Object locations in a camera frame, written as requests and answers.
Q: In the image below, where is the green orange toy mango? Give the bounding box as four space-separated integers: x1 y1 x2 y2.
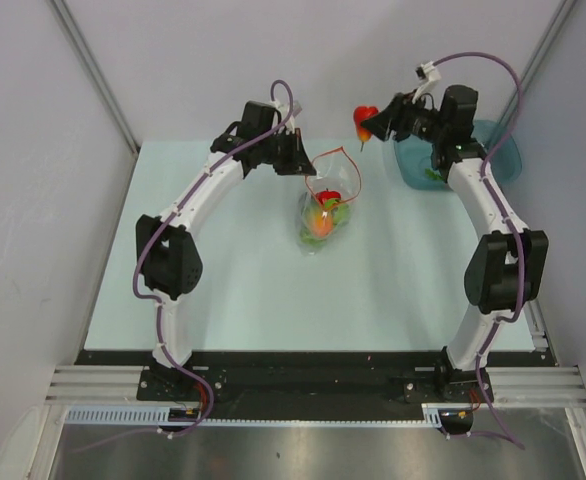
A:
305 207 334 239

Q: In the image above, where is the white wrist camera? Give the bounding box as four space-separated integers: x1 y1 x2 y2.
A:
413 61 441 103
273 100 302 132

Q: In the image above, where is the white slotted cable duct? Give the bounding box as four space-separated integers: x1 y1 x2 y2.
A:
65 405 441 428

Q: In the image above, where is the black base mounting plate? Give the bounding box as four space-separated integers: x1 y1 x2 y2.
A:
75 350 556 406

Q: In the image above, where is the teal plastic food container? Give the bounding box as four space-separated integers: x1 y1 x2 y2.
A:
392 120 522 191

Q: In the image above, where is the clear zip bag orange zipper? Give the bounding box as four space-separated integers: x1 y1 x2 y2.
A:
295 146 362 255

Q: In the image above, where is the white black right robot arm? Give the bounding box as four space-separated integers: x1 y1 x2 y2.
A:
358 85 549 401

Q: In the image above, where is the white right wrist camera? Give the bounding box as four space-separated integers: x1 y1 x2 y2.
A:
413 61 441 103

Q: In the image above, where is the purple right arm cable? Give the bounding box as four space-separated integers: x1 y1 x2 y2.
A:
432 51 527 454

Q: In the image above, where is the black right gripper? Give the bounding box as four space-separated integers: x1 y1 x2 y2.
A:
360 89 446 145

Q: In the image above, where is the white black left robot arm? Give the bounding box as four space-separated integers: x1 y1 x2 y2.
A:
133 99 315 400

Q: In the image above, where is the aluminium front rail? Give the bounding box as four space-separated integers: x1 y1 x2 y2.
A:
46 366 586 408

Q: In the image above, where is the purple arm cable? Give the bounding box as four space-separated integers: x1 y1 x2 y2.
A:
432 51 527 454
67 78 297 454

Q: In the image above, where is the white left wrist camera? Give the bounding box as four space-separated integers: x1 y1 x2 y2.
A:
273 100 302 132

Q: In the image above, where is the left aluminium corner post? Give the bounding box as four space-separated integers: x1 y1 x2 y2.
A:
47 0 141 158

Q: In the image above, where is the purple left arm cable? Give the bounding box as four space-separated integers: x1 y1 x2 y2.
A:
67 78 297 454

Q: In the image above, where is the red toy strawberry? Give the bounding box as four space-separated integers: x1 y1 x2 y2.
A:
353 105 379 126

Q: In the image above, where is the red toy fruit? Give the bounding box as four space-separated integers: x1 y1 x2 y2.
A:
316 189 342 206

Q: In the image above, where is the right aluminium corner post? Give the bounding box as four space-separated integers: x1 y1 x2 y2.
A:
497 0 580 127

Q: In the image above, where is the aluminium corner post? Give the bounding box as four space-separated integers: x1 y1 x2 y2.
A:
47 0 141 158
497 0 580 127

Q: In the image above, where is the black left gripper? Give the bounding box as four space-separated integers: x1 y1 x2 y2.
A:
258 128 315 176

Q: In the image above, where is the orange toy carrot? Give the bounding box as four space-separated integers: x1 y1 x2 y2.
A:
356 126 372 151

